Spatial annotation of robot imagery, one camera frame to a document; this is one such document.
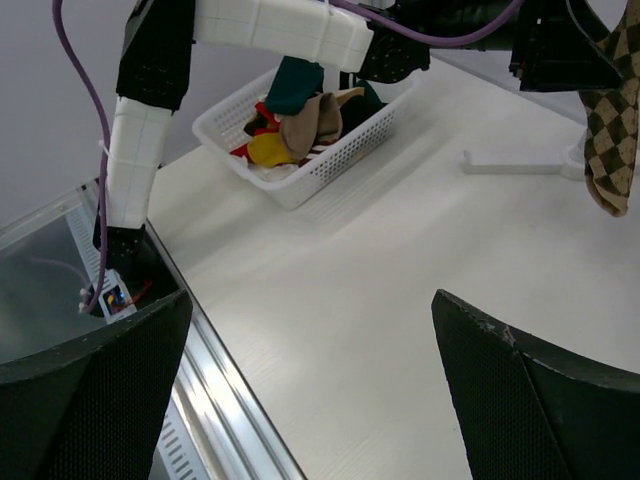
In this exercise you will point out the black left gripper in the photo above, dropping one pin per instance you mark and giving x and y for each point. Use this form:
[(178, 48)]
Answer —
[(553, 47)]

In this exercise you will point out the black socks pile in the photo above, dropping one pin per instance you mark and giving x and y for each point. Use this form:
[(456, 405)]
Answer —
[(360, 108)]

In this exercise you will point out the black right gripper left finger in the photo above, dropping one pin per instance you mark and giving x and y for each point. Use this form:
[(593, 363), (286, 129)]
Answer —
[(93, 407)]

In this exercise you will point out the plain brown ribbed sock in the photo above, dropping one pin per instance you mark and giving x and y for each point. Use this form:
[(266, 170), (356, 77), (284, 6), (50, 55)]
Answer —
[(319, 121)]

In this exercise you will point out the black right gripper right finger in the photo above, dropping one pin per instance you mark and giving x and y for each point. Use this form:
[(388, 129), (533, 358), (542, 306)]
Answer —
[(529, 409)]

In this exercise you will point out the red white sock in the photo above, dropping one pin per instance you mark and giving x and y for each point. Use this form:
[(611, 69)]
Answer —
[(262, 121)]

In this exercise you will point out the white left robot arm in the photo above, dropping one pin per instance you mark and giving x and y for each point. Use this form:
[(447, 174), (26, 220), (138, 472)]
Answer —
[(154, 73)]

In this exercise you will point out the white drying rack stand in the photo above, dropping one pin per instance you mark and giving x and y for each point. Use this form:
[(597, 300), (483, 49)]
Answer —
[(567, 163)]

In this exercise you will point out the yellow red sock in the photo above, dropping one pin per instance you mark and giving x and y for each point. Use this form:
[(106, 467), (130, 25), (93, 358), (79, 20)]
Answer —
[(265, 150)]

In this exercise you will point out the dark teal sock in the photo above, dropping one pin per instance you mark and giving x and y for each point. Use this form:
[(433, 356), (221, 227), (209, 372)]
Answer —
[(295, 82)]

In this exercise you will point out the aluminium mounting rail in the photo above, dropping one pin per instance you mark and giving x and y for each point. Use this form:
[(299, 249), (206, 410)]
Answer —
[(214, 426)]

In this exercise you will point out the white plastic laundry basket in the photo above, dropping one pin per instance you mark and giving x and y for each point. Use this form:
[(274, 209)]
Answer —
[(221, 130)]

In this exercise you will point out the beige brown argyle sock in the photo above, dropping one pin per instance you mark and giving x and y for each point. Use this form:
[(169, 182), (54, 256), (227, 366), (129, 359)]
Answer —
[(612, 133)]

